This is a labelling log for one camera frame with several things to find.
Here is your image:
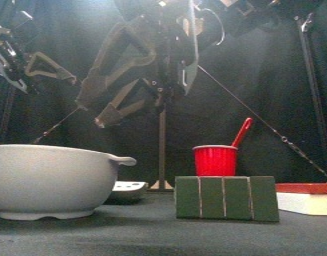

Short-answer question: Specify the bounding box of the thin diagonal brace wire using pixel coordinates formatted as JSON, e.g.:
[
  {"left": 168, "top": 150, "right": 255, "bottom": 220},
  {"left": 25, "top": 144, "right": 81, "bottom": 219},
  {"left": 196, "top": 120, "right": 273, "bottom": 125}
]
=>
[
  {"left": 196, "top": 64, "right": 327, "bottom": 183},
  {"left": 30, "top": 105, "right": 84, "bottom": 145}
]

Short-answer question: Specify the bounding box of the green striped pea pod block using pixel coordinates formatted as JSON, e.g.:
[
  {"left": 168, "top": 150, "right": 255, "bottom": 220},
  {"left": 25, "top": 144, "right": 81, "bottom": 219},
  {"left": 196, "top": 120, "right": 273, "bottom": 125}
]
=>
[{"left": 173, "top": 175, "right": 280, "bottom": 223}]

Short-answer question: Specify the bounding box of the red plastic cup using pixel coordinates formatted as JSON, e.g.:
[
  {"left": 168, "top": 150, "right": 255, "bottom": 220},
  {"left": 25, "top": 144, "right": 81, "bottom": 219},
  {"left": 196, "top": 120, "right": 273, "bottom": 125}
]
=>
[{"left": 191, "top": 144, "right": 239, "bottom": 177}]

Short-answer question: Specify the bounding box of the red spoon handle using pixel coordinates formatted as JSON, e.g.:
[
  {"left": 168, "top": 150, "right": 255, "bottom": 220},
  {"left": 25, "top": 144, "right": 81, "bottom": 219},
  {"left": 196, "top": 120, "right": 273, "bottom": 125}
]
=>
[{"left": 229, "top": 116, "right": 255, "bottom": 149}]

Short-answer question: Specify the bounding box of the white box with red lid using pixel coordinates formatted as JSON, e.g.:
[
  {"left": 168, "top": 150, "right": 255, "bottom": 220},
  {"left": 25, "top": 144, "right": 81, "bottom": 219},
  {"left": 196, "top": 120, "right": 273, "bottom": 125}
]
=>
[{"left": 273, "top": 181, "right": 327, "bottom": 217}]

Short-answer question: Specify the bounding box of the black metal frame post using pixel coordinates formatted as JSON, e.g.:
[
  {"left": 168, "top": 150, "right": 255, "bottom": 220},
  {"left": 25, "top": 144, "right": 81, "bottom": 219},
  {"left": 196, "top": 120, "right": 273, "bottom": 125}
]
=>
[{"left": 295, "top": 12, "right": 327, "bottom": 169}]

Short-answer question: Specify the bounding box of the large white bowl with handle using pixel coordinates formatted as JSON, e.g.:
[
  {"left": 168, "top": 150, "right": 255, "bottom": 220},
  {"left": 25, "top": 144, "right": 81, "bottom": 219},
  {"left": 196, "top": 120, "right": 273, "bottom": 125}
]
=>
[{"left": 0, "top": 143, "right": 138, "bottom": 222}]

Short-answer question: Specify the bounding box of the white looped arm cable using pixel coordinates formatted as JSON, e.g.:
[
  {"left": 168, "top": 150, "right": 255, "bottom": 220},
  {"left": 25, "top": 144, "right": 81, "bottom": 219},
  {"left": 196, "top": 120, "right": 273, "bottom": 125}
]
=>
[{"left": 199, "top": 6, "right": 227, "bottom": 47}]

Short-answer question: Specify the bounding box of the thin metal stand pole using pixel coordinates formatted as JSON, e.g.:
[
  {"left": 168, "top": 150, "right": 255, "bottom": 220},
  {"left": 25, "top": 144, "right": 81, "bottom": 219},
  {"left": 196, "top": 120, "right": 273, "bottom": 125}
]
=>
[{"left": 146, "top": 98, "right": 174, "bottom": 193}]

